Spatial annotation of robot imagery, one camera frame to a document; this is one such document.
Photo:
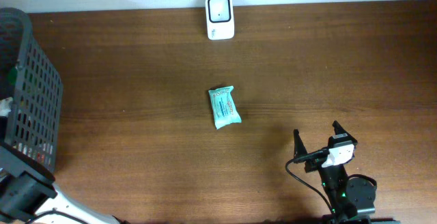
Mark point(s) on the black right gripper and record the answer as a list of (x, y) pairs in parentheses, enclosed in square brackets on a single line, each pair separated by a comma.
[(300, 149)]

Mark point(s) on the white barcode scanner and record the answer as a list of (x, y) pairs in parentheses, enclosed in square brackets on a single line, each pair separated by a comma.
[(220, 19)]

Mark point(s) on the teal wipes packet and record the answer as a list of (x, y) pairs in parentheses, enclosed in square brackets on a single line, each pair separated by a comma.
[(223, 107)]

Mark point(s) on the grey perforated plastic basket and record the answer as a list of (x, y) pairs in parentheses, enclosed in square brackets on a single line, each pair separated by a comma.
[(34, 85)]

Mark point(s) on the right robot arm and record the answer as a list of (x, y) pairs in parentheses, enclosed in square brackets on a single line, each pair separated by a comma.
[(350, 198)]

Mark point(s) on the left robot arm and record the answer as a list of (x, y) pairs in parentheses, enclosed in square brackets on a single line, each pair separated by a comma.
[(29, 192)]

